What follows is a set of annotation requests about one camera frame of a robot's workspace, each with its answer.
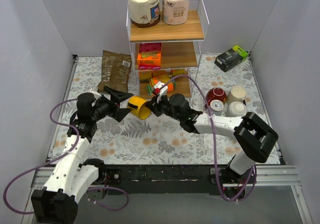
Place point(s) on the white speckled mug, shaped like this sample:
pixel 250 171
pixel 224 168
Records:
pixel 236 109

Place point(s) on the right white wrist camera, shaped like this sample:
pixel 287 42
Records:
pixel 160 89

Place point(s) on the dark red mug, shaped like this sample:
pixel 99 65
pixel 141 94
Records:
pixel 216 93

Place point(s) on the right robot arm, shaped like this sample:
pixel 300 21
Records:
pixel 256 138

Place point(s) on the black green box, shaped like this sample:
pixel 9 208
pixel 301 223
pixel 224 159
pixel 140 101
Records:
pixel 231 58

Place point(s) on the clear acrylic tray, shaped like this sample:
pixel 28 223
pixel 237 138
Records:
pixel 226 143

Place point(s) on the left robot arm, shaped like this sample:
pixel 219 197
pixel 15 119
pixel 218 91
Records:
pixel 57 201

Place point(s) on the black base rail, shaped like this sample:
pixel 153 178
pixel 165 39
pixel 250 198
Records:
pixel 163 179

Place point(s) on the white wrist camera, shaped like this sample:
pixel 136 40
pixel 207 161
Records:
pixel 160 89
pixel 94 91

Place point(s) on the cream mug upside down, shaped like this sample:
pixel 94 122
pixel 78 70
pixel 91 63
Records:
pixel 236 94

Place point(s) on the orange yellow green sponge pack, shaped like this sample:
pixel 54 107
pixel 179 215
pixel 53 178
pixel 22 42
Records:
pixel 162 78

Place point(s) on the orange red sponge pack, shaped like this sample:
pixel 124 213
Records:
pixel 149 56

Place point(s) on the white wrapped toilet paper roll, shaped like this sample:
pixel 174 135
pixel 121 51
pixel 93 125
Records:
pixel 175 12

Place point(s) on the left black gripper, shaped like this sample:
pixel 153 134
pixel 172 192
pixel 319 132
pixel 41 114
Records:
pixel 113 105

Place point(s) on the grey mug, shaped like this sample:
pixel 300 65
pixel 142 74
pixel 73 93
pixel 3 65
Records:
pixel 216 107

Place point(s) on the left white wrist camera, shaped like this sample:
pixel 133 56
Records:
pixel 94 91

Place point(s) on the floral table mat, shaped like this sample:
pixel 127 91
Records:
pixel 161 140

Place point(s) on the yellow mug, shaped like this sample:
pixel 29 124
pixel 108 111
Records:
pixel 138 107

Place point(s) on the brown coffee bag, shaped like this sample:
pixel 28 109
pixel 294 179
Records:
pixel 115 71

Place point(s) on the beige wrapped toilet paper roll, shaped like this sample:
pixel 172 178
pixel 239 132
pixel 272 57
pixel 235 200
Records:
pixel 144 13

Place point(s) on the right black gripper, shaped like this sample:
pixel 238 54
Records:
pixel 155 105

